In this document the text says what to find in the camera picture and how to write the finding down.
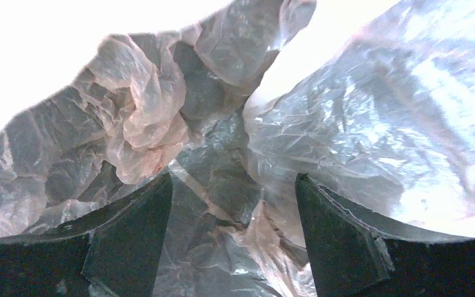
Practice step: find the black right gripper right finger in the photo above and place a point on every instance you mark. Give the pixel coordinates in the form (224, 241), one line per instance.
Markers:
(354, 251)

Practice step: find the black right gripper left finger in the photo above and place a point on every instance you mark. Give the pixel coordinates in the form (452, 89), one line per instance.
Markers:
(112, 251)

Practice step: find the pink plastic trash bag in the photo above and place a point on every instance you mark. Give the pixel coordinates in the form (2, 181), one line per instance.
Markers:
(389, 124)

